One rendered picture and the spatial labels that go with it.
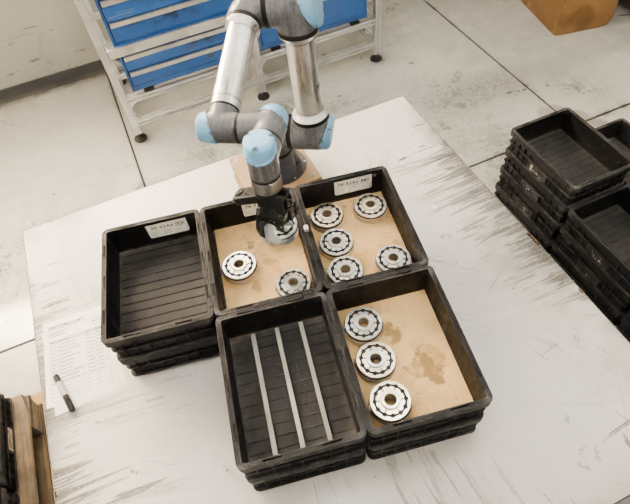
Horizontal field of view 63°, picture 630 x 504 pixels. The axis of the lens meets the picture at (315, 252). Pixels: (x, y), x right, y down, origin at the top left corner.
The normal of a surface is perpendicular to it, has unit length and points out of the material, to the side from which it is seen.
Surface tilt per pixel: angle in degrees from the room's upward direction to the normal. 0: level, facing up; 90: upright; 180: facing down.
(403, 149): 0
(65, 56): 90
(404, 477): 0
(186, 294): 0
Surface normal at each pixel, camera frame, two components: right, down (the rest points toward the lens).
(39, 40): 0.40, 0.72
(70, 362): -0.07, -0.59
